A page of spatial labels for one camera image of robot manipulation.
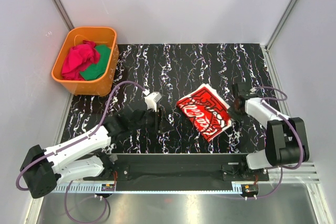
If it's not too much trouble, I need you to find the right electronics board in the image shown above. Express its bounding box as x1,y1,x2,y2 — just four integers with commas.
242,184,259,197

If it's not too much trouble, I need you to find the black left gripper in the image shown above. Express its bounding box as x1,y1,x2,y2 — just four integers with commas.
130,106,174,134

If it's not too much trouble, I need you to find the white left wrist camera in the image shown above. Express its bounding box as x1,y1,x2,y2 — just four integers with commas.
143,90,162,112

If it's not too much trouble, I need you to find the black marbled table mat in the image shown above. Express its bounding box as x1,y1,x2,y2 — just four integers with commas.
60,44,276,154

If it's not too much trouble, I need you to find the left electronics board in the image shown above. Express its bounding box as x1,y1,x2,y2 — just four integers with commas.
101,183,116,191

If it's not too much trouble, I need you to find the red t-shirt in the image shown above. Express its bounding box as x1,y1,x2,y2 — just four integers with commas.
61,40,100,81

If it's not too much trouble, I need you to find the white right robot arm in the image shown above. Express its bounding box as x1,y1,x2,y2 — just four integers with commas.
228,82,310,180

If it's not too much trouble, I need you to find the white slotted cable duct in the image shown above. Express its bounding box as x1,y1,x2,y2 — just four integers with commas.
52,182,242,195

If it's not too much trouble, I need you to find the electronics board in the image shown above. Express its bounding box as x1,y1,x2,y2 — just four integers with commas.
101,183,116,191
242,184,259,197

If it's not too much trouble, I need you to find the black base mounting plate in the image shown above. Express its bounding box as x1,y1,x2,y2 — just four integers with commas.
84,154,269,182

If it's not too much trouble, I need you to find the orange plastic basket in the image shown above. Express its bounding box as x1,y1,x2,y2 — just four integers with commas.
51,26,119,97

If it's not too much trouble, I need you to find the aluminium frame rail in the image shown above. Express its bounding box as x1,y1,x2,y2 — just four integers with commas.
55,160,319,183

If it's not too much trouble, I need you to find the green t-shirt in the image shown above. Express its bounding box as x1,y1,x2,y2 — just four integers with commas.
80,45,111,81

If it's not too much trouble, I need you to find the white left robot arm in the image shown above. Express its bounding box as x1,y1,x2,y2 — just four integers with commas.
20,105,173,199

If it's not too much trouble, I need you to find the white Coca-Cola t-shirt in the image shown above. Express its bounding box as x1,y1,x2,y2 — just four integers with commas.
176,84,232,142

